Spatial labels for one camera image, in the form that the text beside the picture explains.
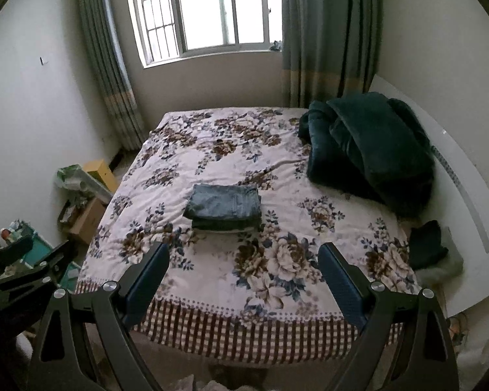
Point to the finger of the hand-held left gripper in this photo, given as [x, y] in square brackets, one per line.
[51, 260]
[16, 250]

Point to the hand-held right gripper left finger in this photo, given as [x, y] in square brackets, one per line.
[144, 283]

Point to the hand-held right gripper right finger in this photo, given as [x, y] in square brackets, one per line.
[344, 287]

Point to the blue jeans pants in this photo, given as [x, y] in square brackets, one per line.
[224, 207]

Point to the teal plastic bin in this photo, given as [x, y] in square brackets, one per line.
[38, 248]

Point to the brown cardboard box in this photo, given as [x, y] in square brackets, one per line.
[85, 220]

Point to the green white plastic bag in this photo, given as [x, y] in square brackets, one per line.
[77, 179]

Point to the floral bedspread bed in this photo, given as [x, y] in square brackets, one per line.
[236, 277]

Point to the dark folded cloth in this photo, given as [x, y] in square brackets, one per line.
[428, 244]

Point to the yellow box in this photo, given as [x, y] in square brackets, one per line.
[102, 173]

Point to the grey fluffy cushion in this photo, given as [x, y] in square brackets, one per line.
[448, 271]

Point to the dark green blanket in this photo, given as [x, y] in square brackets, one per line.
[371, 154]

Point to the white headboard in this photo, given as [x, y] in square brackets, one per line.
[464, 195]

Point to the grey-green striped curtain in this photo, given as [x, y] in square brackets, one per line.
[106, 69]
[326, 36]

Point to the barred window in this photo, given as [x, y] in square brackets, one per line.
[203, 12]

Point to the wall hook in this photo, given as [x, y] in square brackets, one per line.
[44, 61]

